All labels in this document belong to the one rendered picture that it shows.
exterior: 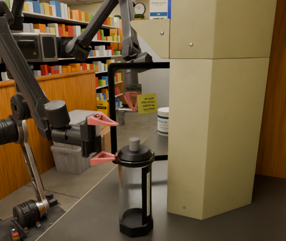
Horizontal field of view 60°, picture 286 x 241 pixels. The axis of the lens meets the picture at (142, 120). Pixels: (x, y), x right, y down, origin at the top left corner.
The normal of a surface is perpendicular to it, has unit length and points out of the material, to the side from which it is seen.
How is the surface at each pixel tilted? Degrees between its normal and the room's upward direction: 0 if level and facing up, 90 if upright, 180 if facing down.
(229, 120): 90
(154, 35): 90
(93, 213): 0
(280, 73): 90
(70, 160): 95
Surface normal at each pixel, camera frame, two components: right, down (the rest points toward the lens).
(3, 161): 0.93, 0.09
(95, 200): -0.01, -0.96
